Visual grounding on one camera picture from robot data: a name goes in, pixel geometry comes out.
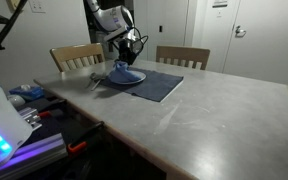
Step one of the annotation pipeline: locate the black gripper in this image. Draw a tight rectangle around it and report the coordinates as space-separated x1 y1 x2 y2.
118 39 142 66

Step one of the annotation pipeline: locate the blue cloth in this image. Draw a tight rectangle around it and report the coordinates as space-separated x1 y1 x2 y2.
107 60 142 84

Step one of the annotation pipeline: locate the dark blue placemat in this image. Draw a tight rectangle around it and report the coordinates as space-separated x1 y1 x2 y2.
98 68 185 103

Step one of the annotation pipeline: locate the wooden slat-back chair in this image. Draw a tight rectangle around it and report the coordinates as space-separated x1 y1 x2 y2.
155 45 211 71
49 42 106 73

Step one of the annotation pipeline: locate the blue tissue box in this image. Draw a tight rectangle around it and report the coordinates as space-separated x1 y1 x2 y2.
9 84 46 102

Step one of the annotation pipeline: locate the grey door sign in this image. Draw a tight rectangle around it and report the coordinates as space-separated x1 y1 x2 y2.
212 0 229 8

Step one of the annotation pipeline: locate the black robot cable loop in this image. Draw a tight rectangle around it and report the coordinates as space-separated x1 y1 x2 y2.
130 28 149 56

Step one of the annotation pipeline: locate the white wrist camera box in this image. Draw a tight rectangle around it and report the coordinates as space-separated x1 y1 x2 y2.
103 26 129 43

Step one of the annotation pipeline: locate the orange handled black clamp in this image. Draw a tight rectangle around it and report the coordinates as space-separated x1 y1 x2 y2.
66 121 105 155
37 107 66 120

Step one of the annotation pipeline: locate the white double switch plate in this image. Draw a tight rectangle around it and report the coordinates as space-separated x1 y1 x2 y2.
28 0 47 14

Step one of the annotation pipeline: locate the silver lever door handle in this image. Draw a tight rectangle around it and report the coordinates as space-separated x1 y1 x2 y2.
234 25 247 38

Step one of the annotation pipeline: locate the silver metal bracket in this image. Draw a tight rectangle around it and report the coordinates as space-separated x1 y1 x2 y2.
17 107 42 131

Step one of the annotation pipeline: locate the thin black taut cable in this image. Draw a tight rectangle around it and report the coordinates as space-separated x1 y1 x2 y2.
0 0 29 66

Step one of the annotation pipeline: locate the aluminium extrusion rail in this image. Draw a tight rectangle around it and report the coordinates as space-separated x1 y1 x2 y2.
0 133 68 180

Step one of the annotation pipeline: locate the beige wall thermostat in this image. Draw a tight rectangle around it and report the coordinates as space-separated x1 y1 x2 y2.
6 0 22 13

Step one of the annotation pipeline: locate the white door with silver handle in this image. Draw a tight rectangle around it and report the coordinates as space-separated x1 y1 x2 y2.
222 0 288 87

